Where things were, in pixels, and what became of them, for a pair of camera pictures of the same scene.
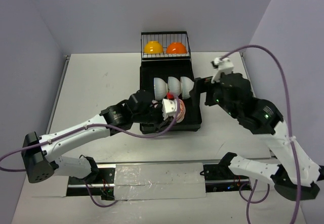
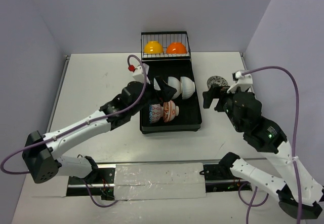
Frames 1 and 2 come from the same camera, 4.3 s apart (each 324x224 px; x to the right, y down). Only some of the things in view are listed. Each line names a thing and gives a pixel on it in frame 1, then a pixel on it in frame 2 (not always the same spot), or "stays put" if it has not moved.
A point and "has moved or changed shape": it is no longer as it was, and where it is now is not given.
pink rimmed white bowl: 176,47 stays put
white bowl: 187,84 stays put
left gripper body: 157,111 -> 157,94
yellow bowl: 153,47 stays put
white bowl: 174,85 stays put
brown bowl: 181,112 has moved or changed shape
